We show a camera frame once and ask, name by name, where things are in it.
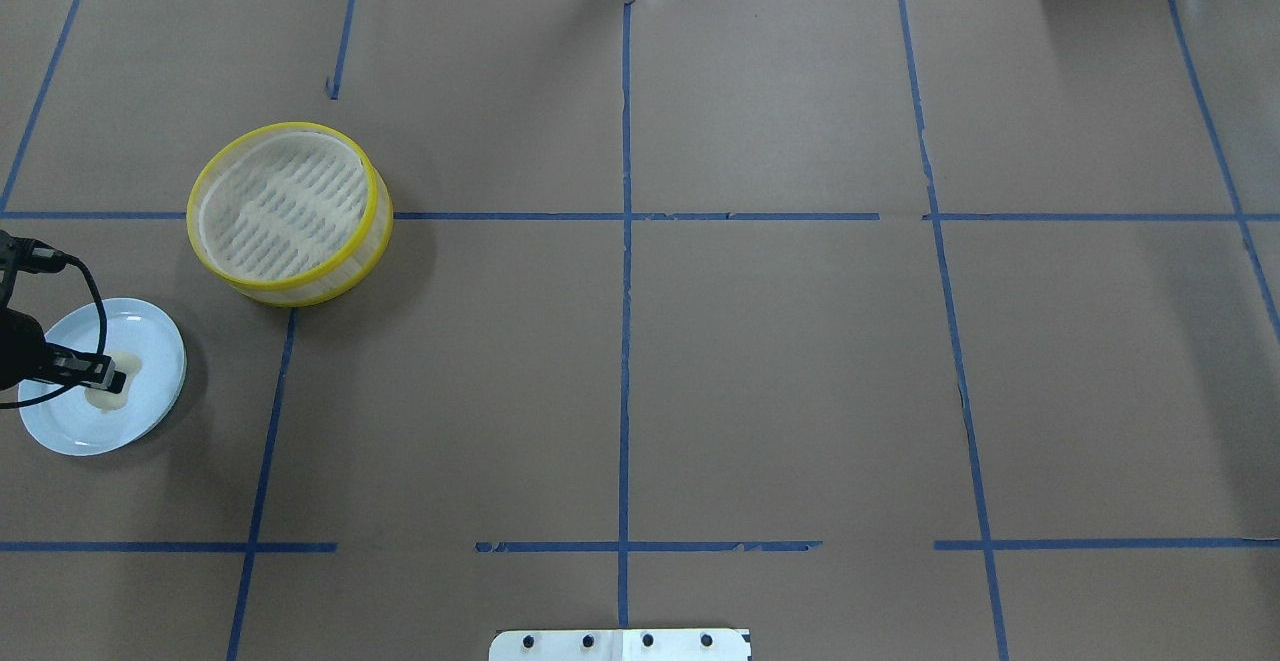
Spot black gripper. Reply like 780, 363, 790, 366
1, 307, 113, 389

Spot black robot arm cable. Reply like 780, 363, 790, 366
0, 246, 111, 410

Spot white camera mast pedestal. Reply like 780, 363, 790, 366
488, 628, 753, 660

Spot light blue round plate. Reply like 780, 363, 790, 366
18, 298, 187, 457

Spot yellow rimmed bamboo steamer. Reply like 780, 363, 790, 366
186, 122, 394, 307

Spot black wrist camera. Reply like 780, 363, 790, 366
1, 231, 76, 288

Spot cream white steamed bun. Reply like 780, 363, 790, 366
84, 350, 143, 412

